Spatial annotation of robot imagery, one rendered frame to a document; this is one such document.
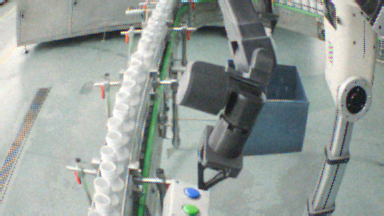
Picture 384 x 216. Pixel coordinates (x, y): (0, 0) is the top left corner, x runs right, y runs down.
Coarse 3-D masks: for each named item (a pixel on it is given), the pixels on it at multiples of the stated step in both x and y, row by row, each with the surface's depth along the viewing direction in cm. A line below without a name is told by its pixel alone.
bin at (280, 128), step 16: (240, 80) 192; (272, 80) 191; (288, 80) 190; (272, 96) 194; (288, 96) 194; (304, 96) 169; (272, 112) 163; (288, 112) 163; (304, 112) 162; (256, 128) 166; (272, 128) 166; (288, 128) 166; (304, 128) 166; (256, 144) 169; (272, 144) 169; (288, 144) 169
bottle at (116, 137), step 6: (114, 132) 104; (120, 132) 104; (108, 138) 102; (114, 138) 105; (120, 138) 102; (108, 144) 103; (114, 144) 102; (120, 144) 102; (120, 150) 103; (126, 150) 105; (120, 156) 103; (126, 156) 104; (120, 162) 103; (126, 162) 104; (126, 168) 104; (132, 186) 108
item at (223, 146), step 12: (216, 132) 78; (228, 132) 77; (240, 132) 76; (204, 144) 80; (216, 144) 78; (228, 144) 77; (240, 144) 78; (204, 156) 77; (216, 156) 78; (228, 156) 79; (240, 156) 80; (228, 168) 77; (240, 168) 77
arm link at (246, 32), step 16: (224, 0) 74; (240, 0) 74; (224, 16) 77; (240, 16) 74; (256, 16) 74; (240, 32) 73; (256, 32) 74; (240, 48) 74; (256, 48) 74; (272, 48) 74; (240, 64) 77
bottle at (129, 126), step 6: (114, 108) 113; (120, 108) 115; (126, 108) 115; (120, 114) 112; (126, 114) 113; (126, 120) 113; (126, 126) 113; (132, 126) 114; (126, 132) 113; (132, 132) 114; (132, 138) 115
